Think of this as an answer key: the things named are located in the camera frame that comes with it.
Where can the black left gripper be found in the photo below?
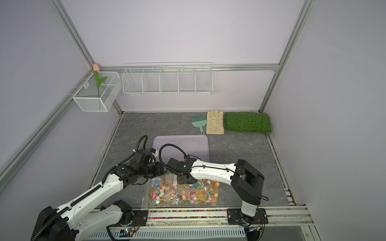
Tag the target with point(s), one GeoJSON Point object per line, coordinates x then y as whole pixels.
{"type": "Point", "coordinates": [159, 171]}

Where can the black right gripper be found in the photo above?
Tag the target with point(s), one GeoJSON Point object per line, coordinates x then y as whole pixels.
{"type": "Point", "coordinates": [178, 181]}

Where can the ziploc bag of candies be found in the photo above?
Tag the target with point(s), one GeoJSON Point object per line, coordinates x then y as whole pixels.
{"type": "Point", "coordinates": [161, 192]}
{"type": "Point", "coordinates": [203, 192]}

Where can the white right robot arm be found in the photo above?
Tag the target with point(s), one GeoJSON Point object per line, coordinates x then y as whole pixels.
{"type": "Point", "coordinates": [246, 180]}

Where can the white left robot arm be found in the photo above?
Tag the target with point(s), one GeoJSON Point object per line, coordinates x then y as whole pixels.
{"type": "Point", "coordinates": [72, 221]}

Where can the lilac plastic tray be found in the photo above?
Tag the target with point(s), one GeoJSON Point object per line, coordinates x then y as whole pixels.
{"type": "Point", "coordinates": [196, 145]}

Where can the green hand broom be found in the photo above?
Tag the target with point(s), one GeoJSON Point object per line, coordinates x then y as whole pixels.
{"type": "Point", "coordinates": [199, 121]}

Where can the beige work glove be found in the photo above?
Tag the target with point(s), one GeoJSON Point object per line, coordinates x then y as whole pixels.
{"type": "Point", "coordinates": [215, 123]}

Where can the green artificial grass mat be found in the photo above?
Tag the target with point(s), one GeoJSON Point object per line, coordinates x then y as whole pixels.
{"type": "Point", "coordinates": [249, 122]}

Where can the small white mesh basket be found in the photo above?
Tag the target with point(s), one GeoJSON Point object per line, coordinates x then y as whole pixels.
{"type": "Point", "coordinates": [86, 96]}

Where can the pink artificial tulip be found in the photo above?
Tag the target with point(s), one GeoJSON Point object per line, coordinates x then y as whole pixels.
{"type": "Point", "coordinates": [99, 80]}

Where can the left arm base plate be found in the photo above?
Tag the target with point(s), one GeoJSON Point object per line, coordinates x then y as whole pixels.
{"type": "Point", "coordinates": [135, 218]}

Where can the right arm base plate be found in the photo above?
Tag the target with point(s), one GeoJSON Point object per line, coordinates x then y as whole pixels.
{"type": "Point", "coordinates": [236, 217]}

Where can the long white wire basket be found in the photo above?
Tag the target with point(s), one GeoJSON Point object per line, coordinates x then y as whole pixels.
{"type": "Point", "coordinates": [168, 78]}

